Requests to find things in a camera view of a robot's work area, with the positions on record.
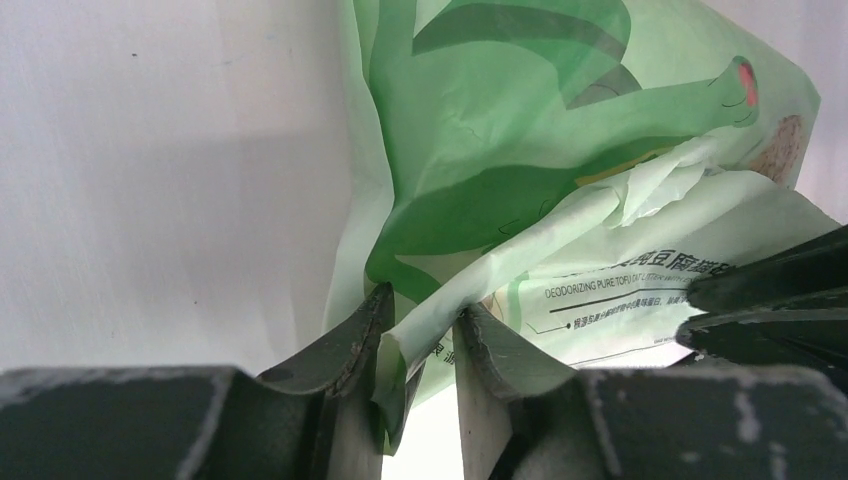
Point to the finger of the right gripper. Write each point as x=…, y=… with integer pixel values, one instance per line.
x=811, y=338
x=809, y=275

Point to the green cat litter bag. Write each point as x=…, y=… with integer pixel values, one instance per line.
x=572, y=165

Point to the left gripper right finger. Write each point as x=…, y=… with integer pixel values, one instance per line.
x=525, y=415

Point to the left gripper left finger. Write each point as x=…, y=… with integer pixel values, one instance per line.
x=309, y=417

